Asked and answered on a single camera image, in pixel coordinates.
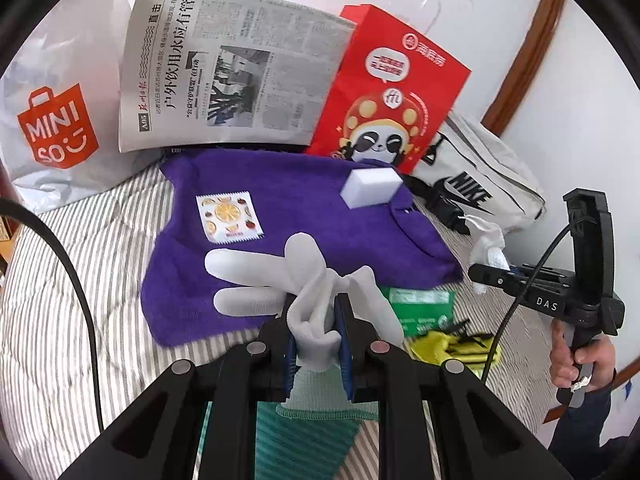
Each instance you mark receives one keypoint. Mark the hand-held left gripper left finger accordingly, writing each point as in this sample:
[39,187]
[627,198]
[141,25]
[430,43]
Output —
[289,360]

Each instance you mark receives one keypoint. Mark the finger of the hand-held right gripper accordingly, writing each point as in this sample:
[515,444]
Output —
[487,275]

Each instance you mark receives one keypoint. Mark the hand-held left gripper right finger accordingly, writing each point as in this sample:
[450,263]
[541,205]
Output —
[345,360]

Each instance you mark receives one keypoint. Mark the green plastic packet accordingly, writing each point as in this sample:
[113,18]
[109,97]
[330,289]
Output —
[425,305]

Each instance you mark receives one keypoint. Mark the white glove with mint cuff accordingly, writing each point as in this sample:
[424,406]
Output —
[260,265]

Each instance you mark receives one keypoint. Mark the person's right forearm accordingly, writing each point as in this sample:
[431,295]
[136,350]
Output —
[590,430]

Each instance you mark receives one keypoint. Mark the person's right hand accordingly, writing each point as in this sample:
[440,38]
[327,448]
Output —
[562,355]

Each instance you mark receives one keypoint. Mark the crumpled white tissue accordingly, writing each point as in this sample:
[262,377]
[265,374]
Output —
[487,245]

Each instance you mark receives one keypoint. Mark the teal striped cloth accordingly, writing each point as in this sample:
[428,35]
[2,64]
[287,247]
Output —
[300,447]

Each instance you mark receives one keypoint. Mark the white sponge block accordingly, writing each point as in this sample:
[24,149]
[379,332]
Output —
[370,187]

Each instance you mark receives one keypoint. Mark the fruit print packet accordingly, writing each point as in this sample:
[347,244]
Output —
[227,215]

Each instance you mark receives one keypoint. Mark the purple towel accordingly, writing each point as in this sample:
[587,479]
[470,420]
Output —
[300,200]

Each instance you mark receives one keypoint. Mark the red paper bag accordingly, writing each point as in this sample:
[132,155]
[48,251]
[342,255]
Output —
[360,110]

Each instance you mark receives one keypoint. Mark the striped bedsheet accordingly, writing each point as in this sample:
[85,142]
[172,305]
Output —
[100,260]

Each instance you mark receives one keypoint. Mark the newspaper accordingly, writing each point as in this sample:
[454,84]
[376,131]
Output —
[225,60]

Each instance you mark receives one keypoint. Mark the brown wooden furniture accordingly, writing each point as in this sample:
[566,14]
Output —
[6,240]

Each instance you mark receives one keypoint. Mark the white plastic shopping bag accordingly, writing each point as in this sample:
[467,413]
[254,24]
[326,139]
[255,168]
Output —
[55,125]

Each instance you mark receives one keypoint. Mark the wooden door frame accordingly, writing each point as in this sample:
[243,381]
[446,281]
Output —
[530,50]

